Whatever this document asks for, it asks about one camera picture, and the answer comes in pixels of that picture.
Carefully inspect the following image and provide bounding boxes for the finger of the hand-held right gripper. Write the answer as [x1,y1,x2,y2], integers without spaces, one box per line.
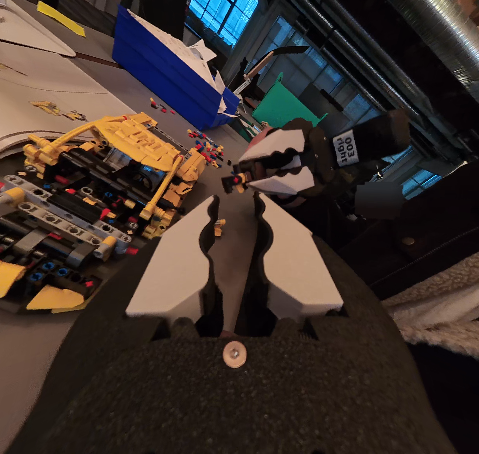
[238,128,307,170]
[250,170,316,198]

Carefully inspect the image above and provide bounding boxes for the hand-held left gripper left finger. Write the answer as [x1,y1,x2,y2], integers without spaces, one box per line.
[126,196,223,336]

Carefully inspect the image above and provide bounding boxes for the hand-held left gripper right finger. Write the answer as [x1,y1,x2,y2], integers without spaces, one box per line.
[243,193,345,336]

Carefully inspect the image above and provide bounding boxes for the small black-yellow Lego subassembly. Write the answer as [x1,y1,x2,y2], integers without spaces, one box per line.
[223,171,253,195]

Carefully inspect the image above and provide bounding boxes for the person's right forearm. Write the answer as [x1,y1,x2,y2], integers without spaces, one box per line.
[330,158,479,297]

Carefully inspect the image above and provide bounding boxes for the curved black desk lamp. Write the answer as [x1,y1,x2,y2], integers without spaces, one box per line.
[241,45,310,89]

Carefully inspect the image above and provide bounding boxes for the grey desk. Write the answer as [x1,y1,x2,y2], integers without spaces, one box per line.
[0,0,270,454]

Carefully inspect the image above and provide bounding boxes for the green plastic carry case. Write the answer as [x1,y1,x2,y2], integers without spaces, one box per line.
[252,72,328,130]

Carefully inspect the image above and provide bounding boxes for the scattered small brick pieces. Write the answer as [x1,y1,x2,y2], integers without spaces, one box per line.
[148,96,234,170]

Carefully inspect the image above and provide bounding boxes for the yellow toy brick car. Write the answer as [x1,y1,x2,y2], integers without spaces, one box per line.
[0,113,208,275]

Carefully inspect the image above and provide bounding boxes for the white crumpled papers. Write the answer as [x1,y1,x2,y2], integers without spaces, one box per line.
[129,9,229,118]

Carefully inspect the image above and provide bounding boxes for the yellow black brick panel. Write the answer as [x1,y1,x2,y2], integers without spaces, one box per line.
[0,260,94,314]

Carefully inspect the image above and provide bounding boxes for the blue plastic bin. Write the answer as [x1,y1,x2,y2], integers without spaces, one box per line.
[112,3,241,130]

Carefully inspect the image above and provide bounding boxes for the dark sherpa-lined jacket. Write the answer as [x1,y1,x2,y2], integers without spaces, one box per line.
[378,252,479,454]

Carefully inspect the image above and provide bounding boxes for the open instruction booklet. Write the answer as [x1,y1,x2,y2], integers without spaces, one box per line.
[0,54,137,159]

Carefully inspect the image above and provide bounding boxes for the yellow sticky note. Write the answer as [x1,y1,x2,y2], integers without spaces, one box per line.
[37,0,87,38]

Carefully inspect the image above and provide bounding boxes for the white board stand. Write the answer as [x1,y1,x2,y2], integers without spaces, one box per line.
[0,0,77,58]

